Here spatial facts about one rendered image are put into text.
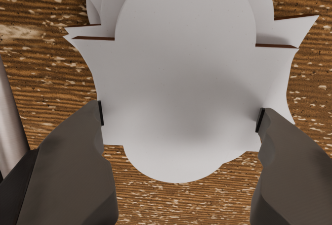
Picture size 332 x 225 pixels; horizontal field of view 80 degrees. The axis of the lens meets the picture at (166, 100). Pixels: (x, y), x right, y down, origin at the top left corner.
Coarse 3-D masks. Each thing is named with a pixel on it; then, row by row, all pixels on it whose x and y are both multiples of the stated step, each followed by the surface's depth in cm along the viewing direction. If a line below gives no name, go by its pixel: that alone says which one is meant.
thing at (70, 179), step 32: (64, 128) 9; (96, 128) 9; (64, 160) 7; (96, 160) 7; (32, 192) 6; (64, 192) 6; (96, 192) 6; (32, 224) 5; (64, 224) 5; (96, 224) 6
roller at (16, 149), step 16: (0, 64) 20; (0, 80) 20; (0, 96) 21; (0, 112) 22; (16, 112) 23; (0, 128) 22; (16, 128) 23; (0, 144) 23; (16, 144) 24; (0, 160) 25; (16, 160) 25
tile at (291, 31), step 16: (256, 0) 10; (256, 16) 11; (272, 16) 11; (288, 16) 11; (304, 16) 11; (256, 32) 11; (272, 32) 11; (288, 32) 11; (304, 32) 11; (288, 64) 12; (288, 80) 12; (272, 96) 13; (288, 112) 14
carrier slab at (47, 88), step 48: (0, 0) 15; (48, 0) 14; (288, 0) 14; (0, 48) 16; (48, 48) 16; (48, 96) 18; (96, 96) 18; (288, 96) 17; (144, 192) 24; (192, 192) 24; (240, 192) 24
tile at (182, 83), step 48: (144, 0) 10; (192, 0) 10; (240, 0) 10; (96, 48) 11; (144, 48) 11; (192, 48) 11; (240, 48) 11; (288, 48) 11; (144, 96) 12; (192, 96) 12; (240, 96) 12; (144, 144) 14; (192, 144) 14; (240, 144) 14
